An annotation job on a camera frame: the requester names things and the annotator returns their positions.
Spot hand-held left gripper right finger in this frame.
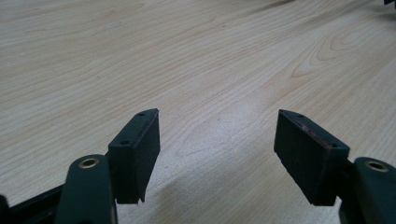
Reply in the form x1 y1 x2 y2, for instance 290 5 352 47
273 108 351 207

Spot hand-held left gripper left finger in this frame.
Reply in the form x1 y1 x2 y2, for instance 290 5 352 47
107 107 162 205

